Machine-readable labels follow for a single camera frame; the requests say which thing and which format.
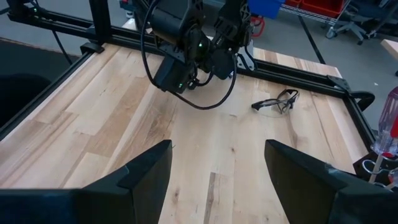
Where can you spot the blue storage bin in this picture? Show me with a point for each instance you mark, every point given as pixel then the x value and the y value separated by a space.
pixel 265 7

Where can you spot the small red clear screwdriver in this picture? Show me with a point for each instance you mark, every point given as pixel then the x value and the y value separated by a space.
pixel 394 177

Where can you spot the large dark rounded object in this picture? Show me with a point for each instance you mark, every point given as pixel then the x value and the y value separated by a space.
pixel 21 93

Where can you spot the black office chair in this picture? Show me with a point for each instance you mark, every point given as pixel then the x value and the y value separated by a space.
pixel 351 26

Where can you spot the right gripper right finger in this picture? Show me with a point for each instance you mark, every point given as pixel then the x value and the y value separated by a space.
pixel 326 196

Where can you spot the black metal pegboard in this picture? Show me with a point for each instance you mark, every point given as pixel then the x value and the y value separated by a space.
pixel 360 165

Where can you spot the large red clear screwdriver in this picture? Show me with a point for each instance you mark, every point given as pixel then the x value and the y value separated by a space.
pixel 388 124

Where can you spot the red bins on shelf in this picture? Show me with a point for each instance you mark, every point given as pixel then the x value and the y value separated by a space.
pixel 320 6

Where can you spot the black aluminium table frame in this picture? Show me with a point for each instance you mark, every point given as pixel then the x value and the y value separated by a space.
pixel 295 76

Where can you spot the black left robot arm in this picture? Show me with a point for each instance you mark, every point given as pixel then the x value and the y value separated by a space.
pixel 174 18

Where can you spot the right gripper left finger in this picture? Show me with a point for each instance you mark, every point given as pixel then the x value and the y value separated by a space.
pixel 93 205

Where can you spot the light wooden desk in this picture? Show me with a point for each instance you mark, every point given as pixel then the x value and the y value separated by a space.
pixel 391 48

